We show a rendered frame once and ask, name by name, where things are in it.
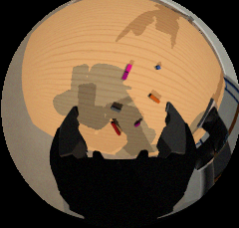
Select orange rod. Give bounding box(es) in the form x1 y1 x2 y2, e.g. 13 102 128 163
149 94 160 104

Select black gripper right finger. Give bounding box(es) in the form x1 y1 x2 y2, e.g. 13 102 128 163
156 102 196 193

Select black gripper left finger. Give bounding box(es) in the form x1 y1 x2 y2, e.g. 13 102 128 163
50 106 88 192

